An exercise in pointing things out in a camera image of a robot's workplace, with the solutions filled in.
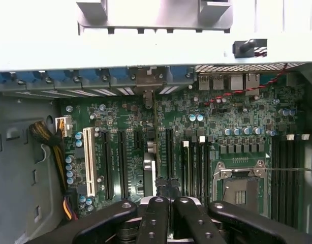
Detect RAM slot with white clips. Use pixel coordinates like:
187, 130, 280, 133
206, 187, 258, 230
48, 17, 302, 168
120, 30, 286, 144
285, 134, 294, 222
300, 134, 311, 153
198, 136, 206, 201
181, 139, 191, 204

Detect CPU socket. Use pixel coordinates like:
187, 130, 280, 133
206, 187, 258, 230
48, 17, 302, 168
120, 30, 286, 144
212, 159, 272, 221

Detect long black expansion slot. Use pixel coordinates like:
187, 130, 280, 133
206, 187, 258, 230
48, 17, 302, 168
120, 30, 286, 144
165, 129, 174, 180
117, 129, 129, 200
101, 130, 114, 201

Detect short black expansion slot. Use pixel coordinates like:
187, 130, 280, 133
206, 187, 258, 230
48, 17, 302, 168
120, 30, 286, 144
134, 129, 144, 151

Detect white expansion slot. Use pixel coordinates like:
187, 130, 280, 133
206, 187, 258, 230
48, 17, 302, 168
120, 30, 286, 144
82, 126, 99, 197

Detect green motherboard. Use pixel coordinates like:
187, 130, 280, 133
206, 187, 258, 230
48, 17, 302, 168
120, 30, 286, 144
59, 86, 311, 229

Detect thin metal locking lever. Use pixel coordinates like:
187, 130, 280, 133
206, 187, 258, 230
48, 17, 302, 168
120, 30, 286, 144
262, 166, 312, 172

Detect white power connector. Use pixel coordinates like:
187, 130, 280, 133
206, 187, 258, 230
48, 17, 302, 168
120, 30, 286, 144
54, 115, 72, 138

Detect open black PC case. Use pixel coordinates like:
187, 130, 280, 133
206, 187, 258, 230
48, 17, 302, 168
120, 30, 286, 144
0, 38, 312, 244

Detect grey parts rack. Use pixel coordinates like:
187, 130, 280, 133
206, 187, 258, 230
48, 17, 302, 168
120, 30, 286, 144
76, 0, 234, 36

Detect yellow black wire bundle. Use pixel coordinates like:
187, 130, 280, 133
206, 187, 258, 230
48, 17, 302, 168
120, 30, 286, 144
28, 120, 79, 222

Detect red black twisted wire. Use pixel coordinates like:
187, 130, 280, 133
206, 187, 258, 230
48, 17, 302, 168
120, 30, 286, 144
203, 63, 289, 105

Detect black chassis intrusion switch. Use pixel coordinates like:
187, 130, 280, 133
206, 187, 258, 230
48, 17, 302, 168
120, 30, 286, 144
232, 38, 268, 59

